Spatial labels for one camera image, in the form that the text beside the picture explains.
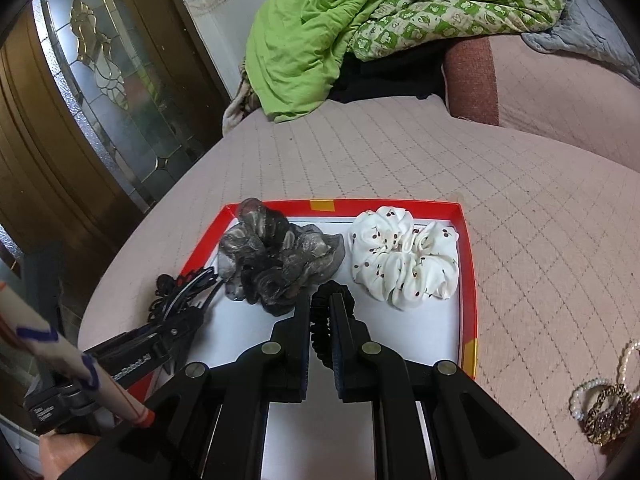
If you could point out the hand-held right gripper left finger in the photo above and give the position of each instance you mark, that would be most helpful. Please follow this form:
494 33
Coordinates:
303 355

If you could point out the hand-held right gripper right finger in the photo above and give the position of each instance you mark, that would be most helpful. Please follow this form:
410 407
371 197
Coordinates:
338 355

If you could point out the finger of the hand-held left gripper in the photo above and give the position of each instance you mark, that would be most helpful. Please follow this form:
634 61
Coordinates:
150 335

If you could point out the red shallow tray box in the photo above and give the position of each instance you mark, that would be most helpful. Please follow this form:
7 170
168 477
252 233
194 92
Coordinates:
280 335

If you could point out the black hair clip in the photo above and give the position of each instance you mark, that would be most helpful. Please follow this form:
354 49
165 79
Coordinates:
177 292

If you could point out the person's left forearm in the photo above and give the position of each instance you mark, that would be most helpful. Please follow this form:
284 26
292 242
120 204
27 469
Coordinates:
55 350

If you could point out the grey black organza scrunchie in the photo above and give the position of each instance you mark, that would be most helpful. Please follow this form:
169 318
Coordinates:
270 260

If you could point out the white cherry print scrunchie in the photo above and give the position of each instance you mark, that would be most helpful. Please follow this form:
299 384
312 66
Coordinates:
400 265

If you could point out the wooden door with glass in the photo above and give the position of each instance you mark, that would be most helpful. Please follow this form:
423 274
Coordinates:
75 110

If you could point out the beige patterned cloth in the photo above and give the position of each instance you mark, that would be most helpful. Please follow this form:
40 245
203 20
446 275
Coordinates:
237 105

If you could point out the dark cloth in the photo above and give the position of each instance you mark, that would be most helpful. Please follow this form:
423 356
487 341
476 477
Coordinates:
390 77

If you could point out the pink bolster pillow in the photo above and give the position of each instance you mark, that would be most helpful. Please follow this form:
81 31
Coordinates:
525 85

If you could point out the green quilt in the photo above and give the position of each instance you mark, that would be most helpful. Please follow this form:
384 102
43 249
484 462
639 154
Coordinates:
320 25

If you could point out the grey quilted pillow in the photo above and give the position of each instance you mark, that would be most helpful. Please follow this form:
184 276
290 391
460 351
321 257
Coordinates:
595 30

